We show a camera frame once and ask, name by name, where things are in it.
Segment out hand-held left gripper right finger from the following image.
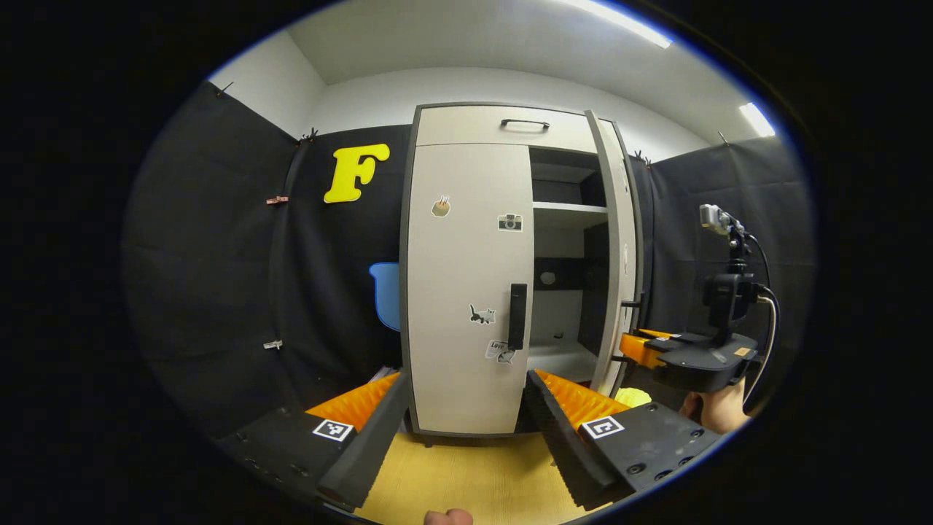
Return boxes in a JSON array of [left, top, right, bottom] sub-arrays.
[[525, 368, 724, 511]]

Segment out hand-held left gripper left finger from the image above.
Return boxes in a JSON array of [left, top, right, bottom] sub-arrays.
[[215, 372, 413, 511]]

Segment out black door handle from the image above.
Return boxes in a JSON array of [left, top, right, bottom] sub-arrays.
[[611, 292, 647, 364], [508, 283, 528, 351]]

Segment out white cabinet door headphone sticker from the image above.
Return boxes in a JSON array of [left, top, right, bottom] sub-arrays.
[[585, 109, 639, 398]]

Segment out white double-door shoe cabinet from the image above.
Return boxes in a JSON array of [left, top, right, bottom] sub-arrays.
[[399, 102, 646, 440]]

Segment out white cabinet door camera sticker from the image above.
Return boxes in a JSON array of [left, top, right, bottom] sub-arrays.
[[405, 142, 536, 436]]

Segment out white cabinet shelf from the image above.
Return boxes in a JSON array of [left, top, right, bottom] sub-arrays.
[[532, 202, 609, 232]]

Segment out black backdrop cloth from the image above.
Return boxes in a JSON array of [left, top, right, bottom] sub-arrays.
[[122, 79, 816, 438]]

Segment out short ceiling light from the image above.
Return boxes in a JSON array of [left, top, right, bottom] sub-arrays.
[[738, 102, 777, 138]]

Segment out long ceiling light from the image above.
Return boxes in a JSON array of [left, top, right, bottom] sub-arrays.
[[561, 0, 673, 50]]

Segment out black cable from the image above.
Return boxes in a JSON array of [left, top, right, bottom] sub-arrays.
[[740, 232, 781, 408]]

